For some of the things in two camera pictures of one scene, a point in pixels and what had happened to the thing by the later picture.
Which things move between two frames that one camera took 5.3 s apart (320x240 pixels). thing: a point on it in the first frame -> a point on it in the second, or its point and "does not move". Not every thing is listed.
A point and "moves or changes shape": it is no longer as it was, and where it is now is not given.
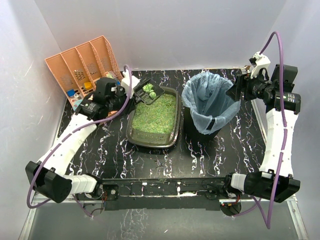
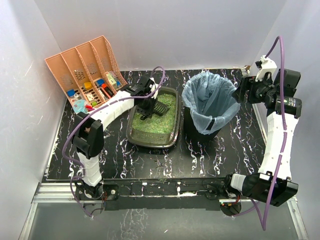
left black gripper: [127, 97] -> [146, 105]
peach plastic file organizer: [78, 70] does not move
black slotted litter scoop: [144, 96] moves or changes shape
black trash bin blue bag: [209, 107] does not move
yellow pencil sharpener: [88, 85] does not move
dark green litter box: [157, 125] does not move
